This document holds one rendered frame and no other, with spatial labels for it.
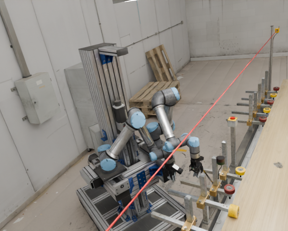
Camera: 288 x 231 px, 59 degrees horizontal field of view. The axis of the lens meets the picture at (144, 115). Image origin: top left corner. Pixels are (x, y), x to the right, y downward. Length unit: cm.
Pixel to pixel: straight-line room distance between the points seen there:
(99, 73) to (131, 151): 79
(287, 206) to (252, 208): 23
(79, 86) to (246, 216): 311
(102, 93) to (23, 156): 200
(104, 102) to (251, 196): 135
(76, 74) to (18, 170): 161
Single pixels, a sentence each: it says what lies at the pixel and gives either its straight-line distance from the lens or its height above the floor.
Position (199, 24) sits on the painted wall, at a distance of 969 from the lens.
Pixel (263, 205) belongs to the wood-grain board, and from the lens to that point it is 203.
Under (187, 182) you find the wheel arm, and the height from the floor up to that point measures 86.
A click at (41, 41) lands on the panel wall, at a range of 405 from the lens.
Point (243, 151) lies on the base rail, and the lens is 290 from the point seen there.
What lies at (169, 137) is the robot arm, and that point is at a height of 135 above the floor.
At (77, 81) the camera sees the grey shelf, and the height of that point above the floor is 135.
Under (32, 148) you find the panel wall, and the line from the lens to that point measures 393.
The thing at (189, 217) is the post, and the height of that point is 101.
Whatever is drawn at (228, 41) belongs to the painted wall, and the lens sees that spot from 957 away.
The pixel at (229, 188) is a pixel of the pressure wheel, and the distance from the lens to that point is 212.
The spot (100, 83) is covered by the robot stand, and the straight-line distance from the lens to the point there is 213.
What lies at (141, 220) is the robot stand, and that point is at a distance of 291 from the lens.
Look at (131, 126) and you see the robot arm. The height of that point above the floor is 148.
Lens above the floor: 229
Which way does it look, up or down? 24 degrees down
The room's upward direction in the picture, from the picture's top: 10 degrees counter-clockwise
